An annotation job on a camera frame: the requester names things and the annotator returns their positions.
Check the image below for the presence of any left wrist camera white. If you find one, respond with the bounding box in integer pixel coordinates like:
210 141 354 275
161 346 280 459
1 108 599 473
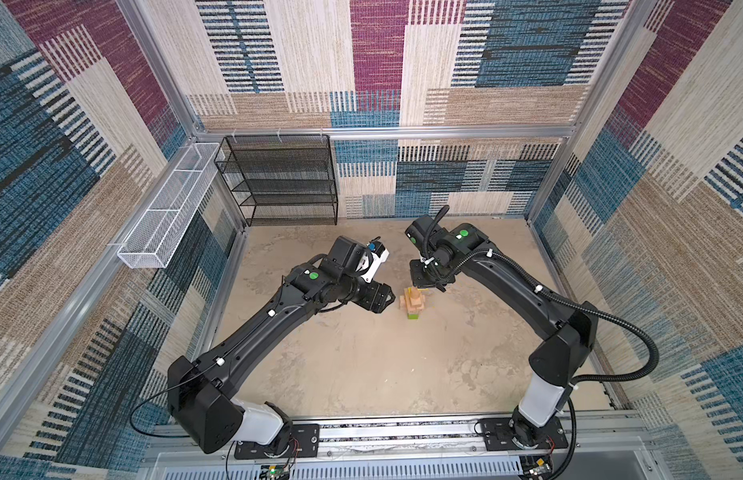
356 237 389 283

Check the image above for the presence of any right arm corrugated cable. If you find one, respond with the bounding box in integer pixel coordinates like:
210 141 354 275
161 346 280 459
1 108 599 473
421 205 661 480

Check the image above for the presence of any aluminium mounting rail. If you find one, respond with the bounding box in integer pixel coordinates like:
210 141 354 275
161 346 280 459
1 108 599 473
137 410 672 479

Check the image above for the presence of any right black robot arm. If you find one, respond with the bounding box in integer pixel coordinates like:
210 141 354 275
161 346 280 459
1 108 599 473
405 216 597 449

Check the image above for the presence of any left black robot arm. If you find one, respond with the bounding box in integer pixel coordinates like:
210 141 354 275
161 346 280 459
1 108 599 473
167 236 395 455

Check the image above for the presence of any white wire mesh basket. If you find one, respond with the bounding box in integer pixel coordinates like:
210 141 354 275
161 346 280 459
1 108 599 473
117 143 220 269

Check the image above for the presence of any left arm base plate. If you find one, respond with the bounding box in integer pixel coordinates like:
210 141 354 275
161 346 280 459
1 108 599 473
233 423 320 461

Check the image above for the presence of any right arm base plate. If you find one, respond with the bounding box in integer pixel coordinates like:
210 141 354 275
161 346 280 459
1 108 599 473
473 416 569 452

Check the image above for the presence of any black wire shelf rack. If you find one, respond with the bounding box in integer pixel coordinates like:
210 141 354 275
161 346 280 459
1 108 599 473
215 135 338 227

